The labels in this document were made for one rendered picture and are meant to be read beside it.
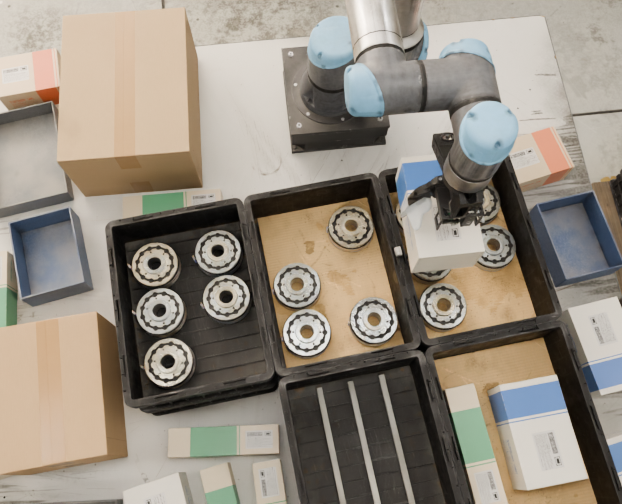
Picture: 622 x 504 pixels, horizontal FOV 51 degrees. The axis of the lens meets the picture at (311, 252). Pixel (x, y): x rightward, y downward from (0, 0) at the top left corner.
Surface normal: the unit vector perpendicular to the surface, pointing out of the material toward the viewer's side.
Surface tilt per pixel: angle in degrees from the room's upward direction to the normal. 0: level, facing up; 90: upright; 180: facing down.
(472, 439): 0
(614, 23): 0
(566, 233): 0
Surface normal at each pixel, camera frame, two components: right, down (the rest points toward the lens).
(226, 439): 0.00, -0.33
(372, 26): -0.23, -0.33
